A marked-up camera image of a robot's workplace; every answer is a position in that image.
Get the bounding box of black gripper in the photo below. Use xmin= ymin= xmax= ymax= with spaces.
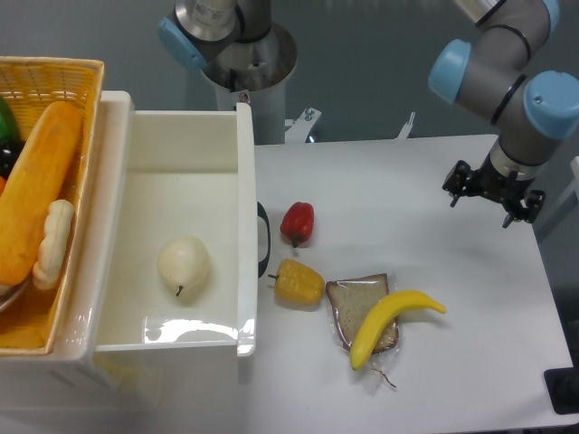
xmin=442 ymin=159 xmax=545 ymax=229

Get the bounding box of white top drawer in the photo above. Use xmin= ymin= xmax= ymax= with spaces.
xmin=92 ymin=101 xmax=271 ymax=358

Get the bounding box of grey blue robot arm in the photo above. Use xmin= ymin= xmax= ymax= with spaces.
xmin=157 ymin=1 xmax=578 ymax=223

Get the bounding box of white drawer cabinet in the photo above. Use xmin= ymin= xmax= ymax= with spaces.
xmin=1 ymin=91 xmax=242 ymax=412

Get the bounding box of yellow toy banana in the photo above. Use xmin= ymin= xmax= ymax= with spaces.
xmin=349 ymin=289 xmax=447 ymax=371

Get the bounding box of wrapped bread slice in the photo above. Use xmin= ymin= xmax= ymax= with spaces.
xmin=325 ymin=272 xmax=401 ymax=394

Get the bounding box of red toy bell pepper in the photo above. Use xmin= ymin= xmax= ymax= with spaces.
xmin=280 ymin=202 xmax=315 ymax=248

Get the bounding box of black device at edge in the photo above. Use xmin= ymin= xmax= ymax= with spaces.
xmin=544 ymin=367 xmax=579 ymax=415

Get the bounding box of yellow toy bell pepper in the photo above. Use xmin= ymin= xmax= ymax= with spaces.
xmin=267 ymin=259 xmax=325 ymax=307

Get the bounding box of white toy pear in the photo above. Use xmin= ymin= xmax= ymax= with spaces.
xmin=157 ymin=235 xmax=211 ymax=306

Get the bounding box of orange baguette bread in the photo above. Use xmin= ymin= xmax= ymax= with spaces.
xmin=1 ymin=101 xmax=83 ymax=288

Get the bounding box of yellow woven basket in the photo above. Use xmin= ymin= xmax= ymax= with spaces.
xmin=1 ymin=56 xmax=105 ymax=357

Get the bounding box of dark purple toy eggplant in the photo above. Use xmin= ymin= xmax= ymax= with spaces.
xmin=0 ymin=139 xmax=25 ymax=180

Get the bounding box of green toy pepper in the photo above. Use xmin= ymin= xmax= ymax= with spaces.
xmin=0 ymin=97 xmax=20 ymax=141

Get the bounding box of metal bowl in basket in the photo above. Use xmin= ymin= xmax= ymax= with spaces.
xmin=0 ymin=276 xmax=32 ymax=312

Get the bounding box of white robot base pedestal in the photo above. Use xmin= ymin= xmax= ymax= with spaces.
xmin=203 ymin=23 xmax=298 ymax=145

